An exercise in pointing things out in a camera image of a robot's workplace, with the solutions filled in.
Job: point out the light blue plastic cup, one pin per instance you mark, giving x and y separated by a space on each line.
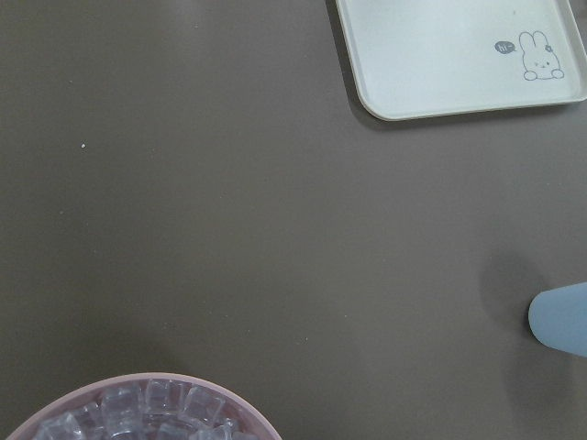
557 319

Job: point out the pink bowl of ice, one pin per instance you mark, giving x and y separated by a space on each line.
145 406

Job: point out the cream rabbit serving tray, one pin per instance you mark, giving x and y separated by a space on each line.
416 59

